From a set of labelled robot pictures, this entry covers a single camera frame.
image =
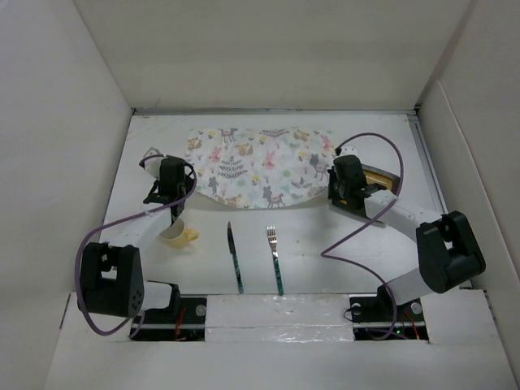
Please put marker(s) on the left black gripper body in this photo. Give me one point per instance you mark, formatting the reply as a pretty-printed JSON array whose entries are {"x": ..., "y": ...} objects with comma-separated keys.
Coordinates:
[{"x": 186, "y": 186}]

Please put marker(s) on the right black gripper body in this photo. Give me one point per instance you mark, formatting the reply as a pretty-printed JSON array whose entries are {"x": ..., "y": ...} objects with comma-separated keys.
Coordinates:
[{"x": 336, "y": 189}]

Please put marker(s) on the square black yellow plate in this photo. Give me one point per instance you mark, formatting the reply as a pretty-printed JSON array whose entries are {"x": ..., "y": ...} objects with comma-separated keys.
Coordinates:
[{"x": 379, "y": 180}]

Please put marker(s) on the yellow mug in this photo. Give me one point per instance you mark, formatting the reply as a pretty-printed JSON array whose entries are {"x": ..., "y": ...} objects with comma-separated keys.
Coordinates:
[{"x": 178, "y": 235}]

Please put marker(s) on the patterned cloth placemat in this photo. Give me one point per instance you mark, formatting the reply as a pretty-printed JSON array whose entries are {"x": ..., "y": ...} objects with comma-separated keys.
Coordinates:
[{"x": 246, "y": 168}]

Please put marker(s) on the fork with green handle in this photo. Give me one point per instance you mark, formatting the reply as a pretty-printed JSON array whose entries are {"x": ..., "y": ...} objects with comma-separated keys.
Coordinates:
[{"x": 272, "y": 242}]

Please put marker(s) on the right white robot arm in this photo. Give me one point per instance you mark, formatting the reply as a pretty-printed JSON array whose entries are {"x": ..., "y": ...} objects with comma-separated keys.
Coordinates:
[{"x": 448, "y": 252}]

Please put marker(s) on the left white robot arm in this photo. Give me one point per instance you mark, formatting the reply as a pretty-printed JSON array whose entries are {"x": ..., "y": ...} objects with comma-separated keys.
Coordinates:
[{"x": 109, "y": 276}]

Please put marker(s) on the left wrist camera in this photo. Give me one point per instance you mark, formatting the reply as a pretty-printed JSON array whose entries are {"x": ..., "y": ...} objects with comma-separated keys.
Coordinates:
[{"x": 151, "y": 161}]

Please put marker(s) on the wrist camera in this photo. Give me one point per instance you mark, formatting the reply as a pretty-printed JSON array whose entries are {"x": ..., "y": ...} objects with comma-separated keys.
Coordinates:
[
  {"x": 151, "y": 161},
  {"x": 346, "y": 150}
]

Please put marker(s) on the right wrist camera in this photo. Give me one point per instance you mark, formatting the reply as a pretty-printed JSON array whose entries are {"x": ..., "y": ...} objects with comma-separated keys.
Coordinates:
[{"x": 346, "y": 150}]

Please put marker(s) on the knife with green handle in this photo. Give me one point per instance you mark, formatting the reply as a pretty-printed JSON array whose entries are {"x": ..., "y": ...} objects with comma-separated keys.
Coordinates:
[{"x": 236, "y": 265}]

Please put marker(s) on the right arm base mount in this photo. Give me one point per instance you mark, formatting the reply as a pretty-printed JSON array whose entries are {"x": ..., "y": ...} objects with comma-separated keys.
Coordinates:
[{"x": 373, "y": 317}]

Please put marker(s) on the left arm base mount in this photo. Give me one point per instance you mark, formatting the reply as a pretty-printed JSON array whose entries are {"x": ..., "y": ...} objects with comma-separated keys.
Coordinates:
[{"x": 185, "y": 323}]

